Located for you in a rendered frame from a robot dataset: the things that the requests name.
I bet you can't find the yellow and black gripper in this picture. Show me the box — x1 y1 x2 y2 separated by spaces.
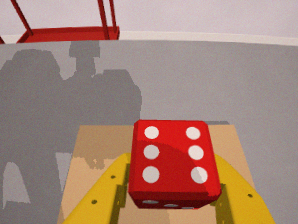
62 153 276 224

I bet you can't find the tan flat mat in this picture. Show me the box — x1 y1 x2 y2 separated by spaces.
57 125 256 224

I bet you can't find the red die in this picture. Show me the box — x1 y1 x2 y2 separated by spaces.
128 120 222 209

